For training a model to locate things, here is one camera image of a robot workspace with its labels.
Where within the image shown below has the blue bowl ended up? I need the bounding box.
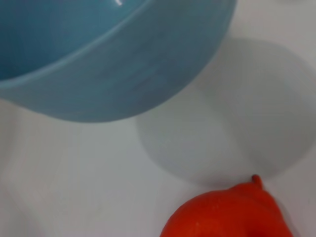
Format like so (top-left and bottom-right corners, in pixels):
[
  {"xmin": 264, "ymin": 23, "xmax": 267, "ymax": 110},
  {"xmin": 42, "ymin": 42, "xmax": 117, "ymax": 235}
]
[{"xmin": 0, "ymin": 0, "xmax": 237, "ymax": 123}]

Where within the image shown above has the orange fruit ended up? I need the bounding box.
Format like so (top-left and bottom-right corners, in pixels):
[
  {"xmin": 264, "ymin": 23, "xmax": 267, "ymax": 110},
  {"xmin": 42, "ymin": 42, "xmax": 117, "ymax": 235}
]
[{"xmin": 159, "ymin": 174, "xmax": 294, "ymax": 237}]

